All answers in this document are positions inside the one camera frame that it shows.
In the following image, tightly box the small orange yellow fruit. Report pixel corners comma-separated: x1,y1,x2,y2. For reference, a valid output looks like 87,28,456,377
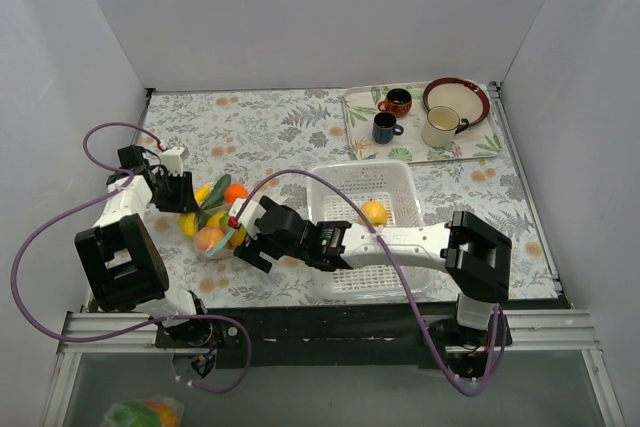
206,211,247,248

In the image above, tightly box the clear zip top bag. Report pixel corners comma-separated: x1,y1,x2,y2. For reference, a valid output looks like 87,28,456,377
179,174,248,261

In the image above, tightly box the fake peach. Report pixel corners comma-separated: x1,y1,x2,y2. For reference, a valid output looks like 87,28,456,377
193,227,225,253

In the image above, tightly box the yellow fake lemon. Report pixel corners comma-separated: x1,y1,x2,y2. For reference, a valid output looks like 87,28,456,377
361,199,389,227

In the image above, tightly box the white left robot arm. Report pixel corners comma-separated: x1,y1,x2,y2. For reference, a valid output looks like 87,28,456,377
74,145,214,347

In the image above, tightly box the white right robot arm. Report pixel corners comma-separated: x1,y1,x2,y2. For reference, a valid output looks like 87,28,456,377
241,196,512,345

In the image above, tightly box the yellow fake banana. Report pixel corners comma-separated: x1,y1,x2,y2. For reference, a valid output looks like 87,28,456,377
179,184,211,238

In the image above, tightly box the green fake cucumber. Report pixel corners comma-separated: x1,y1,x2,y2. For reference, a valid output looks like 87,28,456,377
195,174,231,231

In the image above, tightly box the orange fake tangerine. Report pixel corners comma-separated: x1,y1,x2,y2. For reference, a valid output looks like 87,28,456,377
223,183,249,205

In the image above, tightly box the bag of fake fruit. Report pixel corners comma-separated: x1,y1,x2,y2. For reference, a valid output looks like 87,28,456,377
101,396,185,427

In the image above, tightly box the floral tablecloth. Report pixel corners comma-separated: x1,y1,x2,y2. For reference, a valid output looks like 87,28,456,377
94,88,560,306

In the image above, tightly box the white perforated plastic basket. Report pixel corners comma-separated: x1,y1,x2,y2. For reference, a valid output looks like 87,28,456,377
306,160,424,303

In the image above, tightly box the dark blue mug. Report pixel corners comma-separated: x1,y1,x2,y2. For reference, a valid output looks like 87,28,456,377
372,112,404,145

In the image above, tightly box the floral serving tray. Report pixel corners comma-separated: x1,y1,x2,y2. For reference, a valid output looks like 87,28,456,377
342,82,503,163

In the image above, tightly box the orange patterned mug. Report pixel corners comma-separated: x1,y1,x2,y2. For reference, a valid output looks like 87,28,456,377
377,88,412,118

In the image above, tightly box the cream enamel mug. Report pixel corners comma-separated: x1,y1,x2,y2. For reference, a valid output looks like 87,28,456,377
421,106,470,148

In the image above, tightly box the red rimmed plate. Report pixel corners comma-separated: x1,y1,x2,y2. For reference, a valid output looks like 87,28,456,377
423,77,490,126

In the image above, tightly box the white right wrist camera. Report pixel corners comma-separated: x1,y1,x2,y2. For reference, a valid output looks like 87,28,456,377
229,198,266,239

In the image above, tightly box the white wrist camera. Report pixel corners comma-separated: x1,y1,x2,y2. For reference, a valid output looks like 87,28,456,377
159,146,189,177
229,198,266,239

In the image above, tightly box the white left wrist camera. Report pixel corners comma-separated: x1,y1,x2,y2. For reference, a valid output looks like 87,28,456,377
159,146,189,177

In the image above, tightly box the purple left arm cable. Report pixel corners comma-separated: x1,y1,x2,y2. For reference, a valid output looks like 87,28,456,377
10,121,253,393

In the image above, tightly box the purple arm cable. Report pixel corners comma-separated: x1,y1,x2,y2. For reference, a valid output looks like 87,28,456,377
10,121,253,393
230,169,506,397

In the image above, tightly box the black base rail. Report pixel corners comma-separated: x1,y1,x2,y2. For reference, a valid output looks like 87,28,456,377
54,291,601,368

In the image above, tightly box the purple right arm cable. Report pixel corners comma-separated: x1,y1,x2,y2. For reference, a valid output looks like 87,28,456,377
230,169,506,397

